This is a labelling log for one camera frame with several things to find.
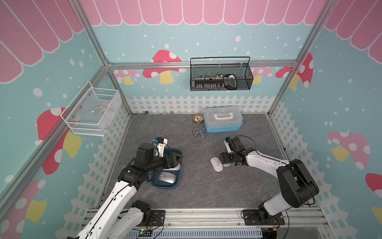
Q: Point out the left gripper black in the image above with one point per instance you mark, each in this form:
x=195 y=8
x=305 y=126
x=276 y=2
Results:
x=171 y=158

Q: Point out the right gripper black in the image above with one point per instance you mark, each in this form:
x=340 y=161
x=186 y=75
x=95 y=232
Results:
x=224 y=155

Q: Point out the silver mouse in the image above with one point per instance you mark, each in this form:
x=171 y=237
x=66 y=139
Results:
x=167 y=177

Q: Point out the dark teal storage box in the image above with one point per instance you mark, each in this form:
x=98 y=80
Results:
x=153 y=179

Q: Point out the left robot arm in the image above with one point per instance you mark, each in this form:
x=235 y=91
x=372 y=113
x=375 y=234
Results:
x=119 y=191

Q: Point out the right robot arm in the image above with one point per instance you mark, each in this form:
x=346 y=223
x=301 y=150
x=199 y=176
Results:
x=297 y=185

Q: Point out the blue storage case clear lid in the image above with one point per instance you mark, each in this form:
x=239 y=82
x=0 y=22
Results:
x=223 y=119

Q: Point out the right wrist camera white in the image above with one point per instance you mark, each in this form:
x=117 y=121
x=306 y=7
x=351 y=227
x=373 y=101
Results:
x=229 y=143

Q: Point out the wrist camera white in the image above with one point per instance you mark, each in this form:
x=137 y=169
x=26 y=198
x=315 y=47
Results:
x=229 y=143
x=160 y=144

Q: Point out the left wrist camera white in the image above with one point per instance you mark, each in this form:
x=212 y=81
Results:
x=160 y=144

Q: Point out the metal ball valve blue handle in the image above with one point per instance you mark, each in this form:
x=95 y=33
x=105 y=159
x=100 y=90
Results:
x=201 y=133

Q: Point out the socket set rail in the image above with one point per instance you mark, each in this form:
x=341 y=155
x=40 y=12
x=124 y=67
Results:
x=214 y=84

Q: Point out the black wire mesh basket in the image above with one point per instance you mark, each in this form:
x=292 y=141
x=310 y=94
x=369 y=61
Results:
x=232 y=67

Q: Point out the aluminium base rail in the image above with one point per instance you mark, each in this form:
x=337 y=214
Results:
x=302 y=223

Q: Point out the white wire basket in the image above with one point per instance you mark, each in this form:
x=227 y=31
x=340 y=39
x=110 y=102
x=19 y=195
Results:
x=92 y=111

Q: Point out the aluminium corner post left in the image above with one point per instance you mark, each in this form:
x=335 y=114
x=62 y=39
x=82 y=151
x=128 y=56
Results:
x=105 y=64

